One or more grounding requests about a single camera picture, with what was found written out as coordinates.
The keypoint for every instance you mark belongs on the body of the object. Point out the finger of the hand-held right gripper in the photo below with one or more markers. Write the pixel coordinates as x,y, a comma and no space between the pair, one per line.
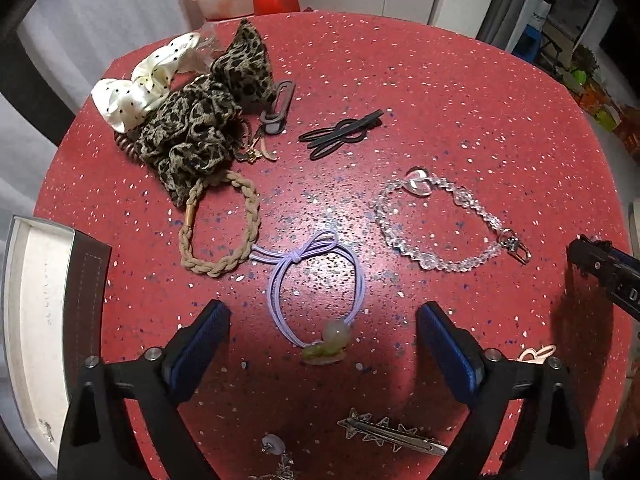
605,265

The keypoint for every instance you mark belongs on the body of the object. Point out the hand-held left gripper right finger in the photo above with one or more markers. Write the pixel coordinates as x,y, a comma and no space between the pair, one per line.
450,355

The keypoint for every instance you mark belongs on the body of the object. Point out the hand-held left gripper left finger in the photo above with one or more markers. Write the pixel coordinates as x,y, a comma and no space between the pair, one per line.
197,350

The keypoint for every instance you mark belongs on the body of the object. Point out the silver star hair clip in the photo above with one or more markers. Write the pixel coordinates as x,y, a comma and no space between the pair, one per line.
390,437

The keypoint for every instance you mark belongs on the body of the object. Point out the white jewelry box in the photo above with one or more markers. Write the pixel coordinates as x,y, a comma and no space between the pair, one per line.
40,310

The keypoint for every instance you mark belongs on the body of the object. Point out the small silver earring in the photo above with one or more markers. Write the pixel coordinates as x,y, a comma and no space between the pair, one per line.
47,430

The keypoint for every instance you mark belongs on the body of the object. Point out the pink bow hair clip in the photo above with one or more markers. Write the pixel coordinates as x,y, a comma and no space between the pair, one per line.
537,352

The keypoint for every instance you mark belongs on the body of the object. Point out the colourful boxes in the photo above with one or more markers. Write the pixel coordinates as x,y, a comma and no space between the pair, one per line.
610,110

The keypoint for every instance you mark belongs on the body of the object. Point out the green potted plant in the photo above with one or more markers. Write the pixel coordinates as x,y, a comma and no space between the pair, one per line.
585,65

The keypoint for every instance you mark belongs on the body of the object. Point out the leopard print scrunchie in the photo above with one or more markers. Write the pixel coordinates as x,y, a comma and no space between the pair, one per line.
200,120

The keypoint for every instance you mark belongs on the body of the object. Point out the black loop hair clip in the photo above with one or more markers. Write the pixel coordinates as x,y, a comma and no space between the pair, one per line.
325,150
345,127

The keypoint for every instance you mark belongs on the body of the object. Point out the grey oval hair clip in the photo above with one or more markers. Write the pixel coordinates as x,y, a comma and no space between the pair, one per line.
277,110

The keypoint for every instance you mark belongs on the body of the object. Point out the white polka dot scrunchie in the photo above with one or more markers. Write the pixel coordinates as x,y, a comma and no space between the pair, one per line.
150,72

